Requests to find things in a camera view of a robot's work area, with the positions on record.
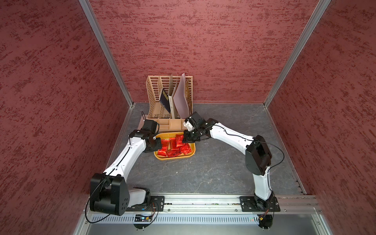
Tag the red tea bag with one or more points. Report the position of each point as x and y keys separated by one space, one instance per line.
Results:
x=186 y=149
x=179 y=141
x=165 y=144
x=169 y=153
x=172 y=143

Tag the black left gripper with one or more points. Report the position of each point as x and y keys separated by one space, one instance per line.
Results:
x=157 y=147

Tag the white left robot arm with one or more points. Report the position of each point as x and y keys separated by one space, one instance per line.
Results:
x=109 y=192

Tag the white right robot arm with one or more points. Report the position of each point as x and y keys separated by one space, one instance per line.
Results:
x=256 y=151

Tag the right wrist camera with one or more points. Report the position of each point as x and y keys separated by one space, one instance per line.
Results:
x=193 y=122

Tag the aluminium corner post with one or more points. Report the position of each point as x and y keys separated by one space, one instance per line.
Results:
x=90 y=15
x=313 y=21

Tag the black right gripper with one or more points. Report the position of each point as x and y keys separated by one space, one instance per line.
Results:
x=187 y=138

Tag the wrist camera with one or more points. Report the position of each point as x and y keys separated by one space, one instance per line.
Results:
x=151 y=125
x=193 y=122

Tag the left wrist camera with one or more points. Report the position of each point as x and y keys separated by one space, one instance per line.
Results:
x=151 y=125

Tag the purple folder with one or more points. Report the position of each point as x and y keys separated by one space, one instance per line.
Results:
x=180 y=100

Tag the pink pencil case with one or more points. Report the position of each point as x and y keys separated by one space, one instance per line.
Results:
x=141 y=124

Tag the aluminium corner post right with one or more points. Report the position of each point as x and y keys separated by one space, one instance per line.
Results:
x=313 y=21

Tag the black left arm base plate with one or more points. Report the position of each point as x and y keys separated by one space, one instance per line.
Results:
x=154 y=204

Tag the dark blue book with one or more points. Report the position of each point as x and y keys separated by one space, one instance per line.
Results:
x=164 y=100

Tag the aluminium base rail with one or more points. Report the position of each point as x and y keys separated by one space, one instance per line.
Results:
x=211 y=214

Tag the beige plastic desk organizer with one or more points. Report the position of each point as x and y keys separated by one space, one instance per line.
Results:
x=169 y=122

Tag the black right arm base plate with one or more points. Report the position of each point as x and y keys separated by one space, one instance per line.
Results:
x=255 y=204

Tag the aluminium corner post left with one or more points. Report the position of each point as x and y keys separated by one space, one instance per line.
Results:
x=90 y=15

